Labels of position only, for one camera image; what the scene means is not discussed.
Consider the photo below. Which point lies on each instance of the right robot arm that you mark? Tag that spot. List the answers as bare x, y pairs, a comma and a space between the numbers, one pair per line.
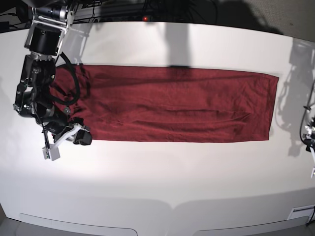
52, 20

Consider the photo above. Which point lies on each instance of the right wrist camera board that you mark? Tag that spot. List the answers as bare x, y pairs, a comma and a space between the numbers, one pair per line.
51, 153

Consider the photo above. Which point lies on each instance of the dark red long-sleeve shirt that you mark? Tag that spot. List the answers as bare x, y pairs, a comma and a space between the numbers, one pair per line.
174, 104

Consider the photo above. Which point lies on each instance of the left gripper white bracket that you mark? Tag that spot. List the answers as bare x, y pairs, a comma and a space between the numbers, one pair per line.
313, 153

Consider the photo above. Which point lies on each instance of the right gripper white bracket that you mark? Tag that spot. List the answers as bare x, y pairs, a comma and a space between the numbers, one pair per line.
76, 133

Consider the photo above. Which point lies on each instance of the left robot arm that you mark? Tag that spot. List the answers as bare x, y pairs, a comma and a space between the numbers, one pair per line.
307, 125

